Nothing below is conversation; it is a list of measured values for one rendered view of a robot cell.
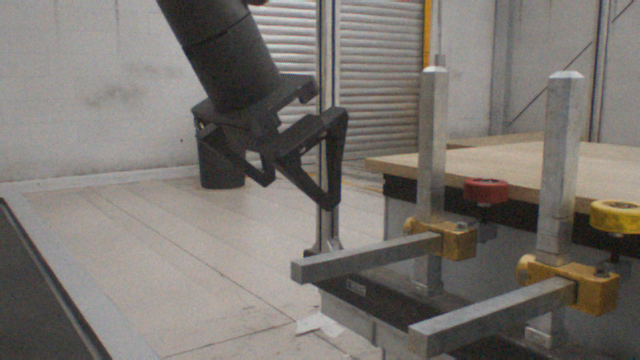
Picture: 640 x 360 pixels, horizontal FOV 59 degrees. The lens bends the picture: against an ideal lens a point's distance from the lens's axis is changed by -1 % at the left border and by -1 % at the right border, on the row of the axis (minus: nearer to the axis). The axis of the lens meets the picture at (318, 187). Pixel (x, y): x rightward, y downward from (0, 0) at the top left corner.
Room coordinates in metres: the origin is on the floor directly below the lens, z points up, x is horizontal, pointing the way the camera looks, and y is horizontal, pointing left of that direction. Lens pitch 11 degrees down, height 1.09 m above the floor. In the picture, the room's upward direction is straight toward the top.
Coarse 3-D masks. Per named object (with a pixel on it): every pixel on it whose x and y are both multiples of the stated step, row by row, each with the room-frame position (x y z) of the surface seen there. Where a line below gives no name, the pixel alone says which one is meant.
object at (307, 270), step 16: (480, 224) 1.02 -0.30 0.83; (496, 224) 1.02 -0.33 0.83; (400, 240) 0.91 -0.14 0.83; (416, 240) 0.91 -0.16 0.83; (432, 240) 0.93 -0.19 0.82; (480, 240) 1.00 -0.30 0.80; (320, 256) 0.82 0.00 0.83; (336, 256) 0.82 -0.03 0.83; (352, 256) 0.83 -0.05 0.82; (368, 256) 0.85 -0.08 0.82; (384, 256) 0.87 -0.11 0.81; (400, 256) 0.89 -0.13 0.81; (416, 256) 0.91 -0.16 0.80; (304, 272) 0.78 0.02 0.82; (320, 272) 0.80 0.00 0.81; (336, 272) 0.82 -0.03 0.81; (352, 272) 0.83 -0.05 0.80
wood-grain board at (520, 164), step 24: (504, 144) 1.67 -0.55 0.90; (528, 144) 1.69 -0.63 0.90; (600, 144) 1.69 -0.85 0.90; (384, 168) 1.32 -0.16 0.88; (408, 168) 1.25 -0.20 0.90; (456, 168) 1.22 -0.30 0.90; (480, 168) 1.22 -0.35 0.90; (504, 168) 1.22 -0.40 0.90; (528, 168) 1.22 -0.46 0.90; (600, 168) 1.22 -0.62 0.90; (624, 168) 1.22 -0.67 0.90; (528, 192) 1.00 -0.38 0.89; (576, 192) 0.95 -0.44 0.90; (600, 192) 0.95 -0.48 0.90; (624, 192) 0.95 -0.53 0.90
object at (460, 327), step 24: (600, 264) 0.81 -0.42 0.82; (624, 264) 0.81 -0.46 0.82; (528, 288) 0.71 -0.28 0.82; (552, 288) 0.71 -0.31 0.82; (456, 312) 0.64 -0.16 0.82; (480, 312) 0.64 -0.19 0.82; (504, 312) 0.65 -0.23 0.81; (528, 312) 0.68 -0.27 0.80; (408, 336) 0.60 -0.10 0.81; (432, 336) 0.58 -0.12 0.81; (456, 336) 0.60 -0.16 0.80; (480, 336) 0.63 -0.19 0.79
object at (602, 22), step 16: (608, 0) 1.86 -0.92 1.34; (608, 16) 1.88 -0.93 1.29; (608, 32) 1.87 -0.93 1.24; (592, 48) 1.89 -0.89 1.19; (608, 48) 1.88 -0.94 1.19; (592, 64) 1.88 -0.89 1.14; (592, 80) 1.88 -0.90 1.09; (592, 96) 1.88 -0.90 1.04; (592, 112) 1.88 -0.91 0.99; (592, 128) 1.87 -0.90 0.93
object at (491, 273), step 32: (384, 192) 1.41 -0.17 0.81; (416, 192) 1.31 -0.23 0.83; (448, 192) 1.23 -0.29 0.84; (384, 224) 1.40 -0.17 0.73; (512, 224) 1.09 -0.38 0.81; (576, 224) 0.99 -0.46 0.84; (480, 256) 1.15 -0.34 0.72; (512, 256) 1.09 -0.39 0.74; (576, 256) 0.98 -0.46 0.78; (608, 256) 0.93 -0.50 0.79; (448, 288) 1.22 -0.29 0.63; (480, 288) 1.15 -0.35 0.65; (512, 288) 1.08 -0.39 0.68; (576, 320) 0.97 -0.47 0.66; (608, 320) 0.92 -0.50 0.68; (384, 352) 1.40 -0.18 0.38; (608, 352) 0.91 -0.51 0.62
